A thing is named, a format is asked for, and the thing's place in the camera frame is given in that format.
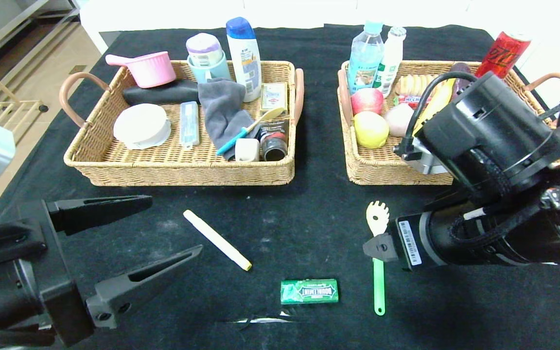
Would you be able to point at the yellow lemon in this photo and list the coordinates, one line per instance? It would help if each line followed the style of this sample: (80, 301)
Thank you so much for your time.
(371, 129)

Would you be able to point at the purple eggplant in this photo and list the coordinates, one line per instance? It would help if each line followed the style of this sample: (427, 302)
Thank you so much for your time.
(461, 73)

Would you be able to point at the white shampoo bottle blue cap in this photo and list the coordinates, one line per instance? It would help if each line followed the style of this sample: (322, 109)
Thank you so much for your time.
(242, 62)

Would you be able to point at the green gum pack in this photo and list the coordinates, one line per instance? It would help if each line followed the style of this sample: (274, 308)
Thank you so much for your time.
(309, 291)

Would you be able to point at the yellow banana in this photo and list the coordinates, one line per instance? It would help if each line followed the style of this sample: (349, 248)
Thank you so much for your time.
(435, 104)

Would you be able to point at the red apple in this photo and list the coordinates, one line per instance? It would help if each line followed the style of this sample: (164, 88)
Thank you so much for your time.
(366, 100)

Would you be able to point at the wooden rolling rack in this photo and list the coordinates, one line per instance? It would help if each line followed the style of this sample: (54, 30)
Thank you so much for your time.
(22, 102)

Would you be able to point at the small printed card box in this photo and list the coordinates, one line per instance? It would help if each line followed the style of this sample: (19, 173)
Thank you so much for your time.
(273, 97)

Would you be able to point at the red candy pack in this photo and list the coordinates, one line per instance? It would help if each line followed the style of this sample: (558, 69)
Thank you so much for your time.
(405, 100)

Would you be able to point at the clear plastic case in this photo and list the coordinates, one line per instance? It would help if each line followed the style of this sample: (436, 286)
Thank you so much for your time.
(189, 123)

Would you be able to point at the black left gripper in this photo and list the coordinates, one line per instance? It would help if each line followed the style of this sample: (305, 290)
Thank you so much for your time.
(62, 262)

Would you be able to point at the black red cylinder can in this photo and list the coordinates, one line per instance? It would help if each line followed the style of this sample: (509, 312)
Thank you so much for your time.
(274, 145)

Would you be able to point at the small white cup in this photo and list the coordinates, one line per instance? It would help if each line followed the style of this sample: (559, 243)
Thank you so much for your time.
(247, 149)

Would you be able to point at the white milk bottle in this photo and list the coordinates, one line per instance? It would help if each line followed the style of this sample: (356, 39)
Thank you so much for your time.
(391, 57)

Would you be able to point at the pink ribbed saucepan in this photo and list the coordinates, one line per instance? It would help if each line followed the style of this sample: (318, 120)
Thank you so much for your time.
(149, 71)

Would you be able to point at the black pouch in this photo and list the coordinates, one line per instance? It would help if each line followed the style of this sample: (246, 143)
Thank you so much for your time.
(162, 92)

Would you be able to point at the teal cup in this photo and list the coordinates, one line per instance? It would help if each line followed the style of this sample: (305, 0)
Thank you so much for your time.
(218, 72)

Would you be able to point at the red drink can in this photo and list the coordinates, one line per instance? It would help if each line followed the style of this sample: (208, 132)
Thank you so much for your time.
(503, 53)

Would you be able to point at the white marker yellow tip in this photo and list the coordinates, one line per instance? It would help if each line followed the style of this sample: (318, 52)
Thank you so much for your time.
(214, 237)

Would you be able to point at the pale purple ball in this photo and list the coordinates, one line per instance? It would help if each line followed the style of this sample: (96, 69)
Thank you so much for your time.
(399, 121)

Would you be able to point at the white round container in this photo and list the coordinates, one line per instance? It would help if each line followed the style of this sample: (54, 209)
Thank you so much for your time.
(140, 124)

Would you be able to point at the clear water bottle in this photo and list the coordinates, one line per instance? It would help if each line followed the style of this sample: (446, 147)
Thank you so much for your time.
(365, 57)

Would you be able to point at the purple bag roll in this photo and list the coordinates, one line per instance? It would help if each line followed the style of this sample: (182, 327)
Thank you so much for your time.
(204, 49)

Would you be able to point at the grey towel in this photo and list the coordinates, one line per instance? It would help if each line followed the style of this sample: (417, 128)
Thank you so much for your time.
(220, 111)

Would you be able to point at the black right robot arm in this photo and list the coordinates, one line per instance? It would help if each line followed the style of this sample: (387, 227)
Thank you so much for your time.
(494, 126)

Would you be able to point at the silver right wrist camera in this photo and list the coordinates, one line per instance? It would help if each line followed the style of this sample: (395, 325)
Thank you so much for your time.
(428, 163)

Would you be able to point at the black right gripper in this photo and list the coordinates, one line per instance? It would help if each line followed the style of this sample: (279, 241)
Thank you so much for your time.
(410, 242)

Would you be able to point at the black table cloth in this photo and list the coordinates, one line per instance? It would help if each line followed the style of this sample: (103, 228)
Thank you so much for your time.
(309, 243)

